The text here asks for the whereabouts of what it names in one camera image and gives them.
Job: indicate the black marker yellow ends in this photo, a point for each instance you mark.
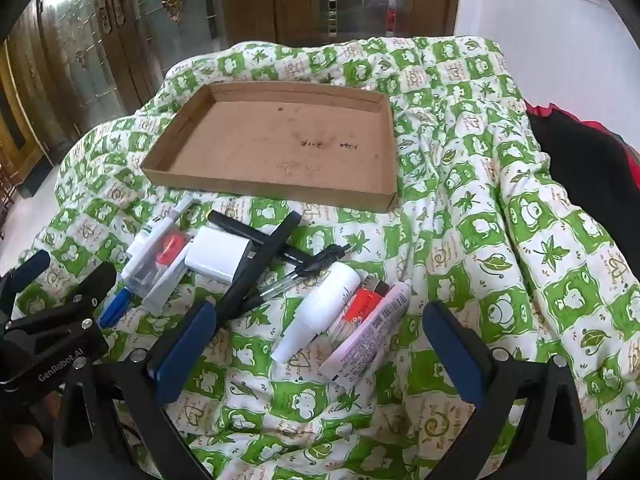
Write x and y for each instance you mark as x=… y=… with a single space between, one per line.
x=265 y=265

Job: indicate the shallow cardboard tray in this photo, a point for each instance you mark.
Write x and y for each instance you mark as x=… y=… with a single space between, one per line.
x=280 y=150

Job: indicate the pink white tube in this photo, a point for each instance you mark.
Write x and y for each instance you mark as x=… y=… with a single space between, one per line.
x=370 y=340

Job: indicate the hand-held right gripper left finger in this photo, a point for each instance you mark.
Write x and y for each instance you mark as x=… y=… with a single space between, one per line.
x=185 y=355

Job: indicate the wooden cabinet glass doors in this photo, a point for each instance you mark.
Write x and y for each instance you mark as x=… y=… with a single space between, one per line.
x=100 y=35

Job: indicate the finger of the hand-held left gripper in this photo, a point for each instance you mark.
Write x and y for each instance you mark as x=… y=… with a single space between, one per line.
x=32 y=264
x=95 y=282

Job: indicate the red black cloth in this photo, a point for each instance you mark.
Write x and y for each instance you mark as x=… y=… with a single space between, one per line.
x=575 y=160

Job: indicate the blue pen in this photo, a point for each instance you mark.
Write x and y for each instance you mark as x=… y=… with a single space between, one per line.
x=116 y=310

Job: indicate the wooden door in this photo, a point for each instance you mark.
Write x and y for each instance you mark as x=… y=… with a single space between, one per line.
x=295 y=0

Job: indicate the green white printed blanket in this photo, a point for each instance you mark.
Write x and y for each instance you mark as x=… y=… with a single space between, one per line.
x=475 y=240

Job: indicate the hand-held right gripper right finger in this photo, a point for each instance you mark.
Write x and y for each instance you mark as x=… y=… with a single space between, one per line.
x=457 y=355

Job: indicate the white charger adapter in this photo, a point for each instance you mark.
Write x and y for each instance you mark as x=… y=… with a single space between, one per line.
x=215 y=257

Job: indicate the white tube green print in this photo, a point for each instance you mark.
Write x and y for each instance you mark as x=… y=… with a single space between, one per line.
x=147 y=235

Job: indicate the black marker blue cap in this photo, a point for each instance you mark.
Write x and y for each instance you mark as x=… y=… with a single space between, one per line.
x=230 y=223

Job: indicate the white nozzle bottle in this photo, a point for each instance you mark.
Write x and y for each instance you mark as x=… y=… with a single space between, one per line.
x=325 y=310

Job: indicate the clear lighter red top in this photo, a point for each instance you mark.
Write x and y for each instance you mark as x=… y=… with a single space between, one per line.
x=170 y=252

